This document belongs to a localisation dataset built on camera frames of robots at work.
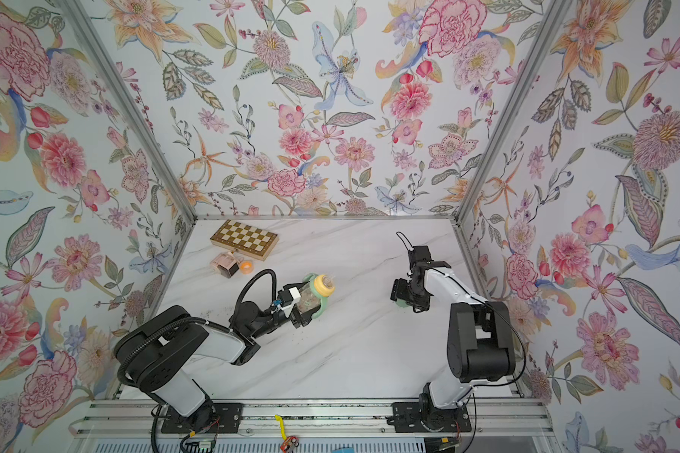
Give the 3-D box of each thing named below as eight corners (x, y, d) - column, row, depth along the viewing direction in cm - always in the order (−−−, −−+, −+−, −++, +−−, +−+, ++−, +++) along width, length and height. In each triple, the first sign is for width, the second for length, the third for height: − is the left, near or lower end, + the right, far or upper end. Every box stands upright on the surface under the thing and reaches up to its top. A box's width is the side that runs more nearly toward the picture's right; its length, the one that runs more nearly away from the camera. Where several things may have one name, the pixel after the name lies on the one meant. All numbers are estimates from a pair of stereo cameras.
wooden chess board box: (212, 243, 115) (209, 238, 112) (230, 223, 122) (227, 218, 120) (264, 261, 109) (262, 256, 107) (279, 239, 116) (278, 234, 114)
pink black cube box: (214, 267, 107) (210, 260, 103) (231, 255, 110) (228, 247, 107) (227, 279, 103) (223, 272, 100) (244, 266, 107) (241, 259, 104)
